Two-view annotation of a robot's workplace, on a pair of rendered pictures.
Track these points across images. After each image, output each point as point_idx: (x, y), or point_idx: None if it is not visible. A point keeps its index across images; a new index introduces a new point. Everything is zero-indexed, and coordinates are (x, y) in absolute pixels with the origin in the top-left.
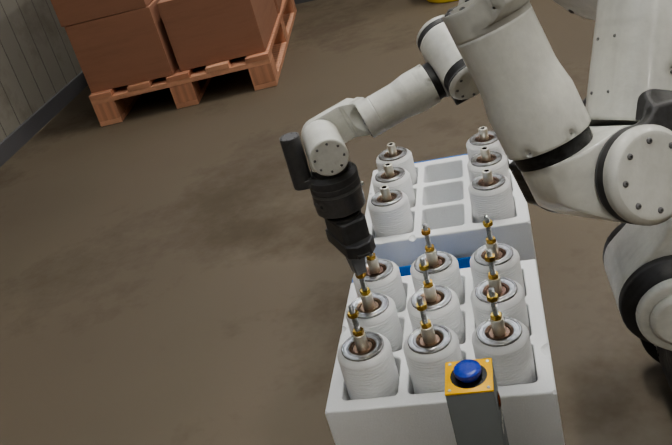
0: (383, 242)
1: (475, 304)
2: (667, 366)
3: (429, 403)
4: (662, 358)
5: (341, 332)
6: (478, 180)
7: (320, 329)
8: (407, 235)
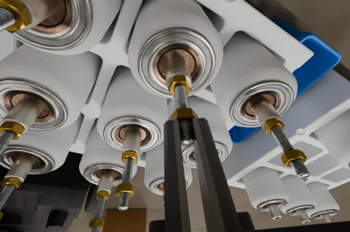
0: (330, 111)
1: (99, 156)
2: (65, 163)
3: None
4: (79, 161)
5: None
6: (282, 203)
7: None
8: (309, 131)
